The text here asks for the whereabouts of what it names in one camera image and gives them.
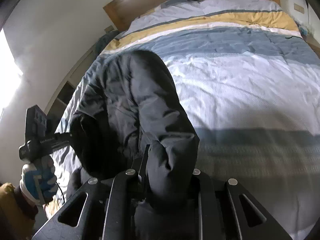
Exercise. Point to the wooden nightstand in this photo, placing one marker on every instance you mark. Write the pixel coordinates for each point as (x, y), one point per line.
(315, 46)

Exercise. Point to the striped blue white yellow duvet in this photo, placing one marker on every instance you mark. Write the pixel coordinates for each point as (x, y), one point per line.
(249, 84)

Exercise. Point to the black puffer jacket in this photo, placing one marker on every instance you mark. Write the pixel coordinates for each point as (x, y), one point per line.
(130, 108)

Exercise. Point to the olive brown garment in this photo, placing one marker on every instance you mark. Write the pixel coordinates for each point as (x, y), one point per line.
(18, 212)

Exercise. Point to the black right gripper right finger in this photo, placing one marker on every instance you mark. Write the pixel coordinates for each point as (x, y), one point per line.
(227, 210)

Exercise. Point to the white shelf unit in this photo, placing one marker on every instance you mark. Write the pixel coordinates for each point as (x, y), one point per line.
(63, 94)

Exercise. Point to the blue white gloved left hand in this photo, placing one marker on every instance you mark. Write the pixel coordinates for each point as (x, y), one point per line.
(38, 181)

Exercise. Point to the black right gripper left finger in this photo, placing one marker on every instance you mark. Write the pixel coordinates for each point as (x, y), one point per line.
(100, 209)

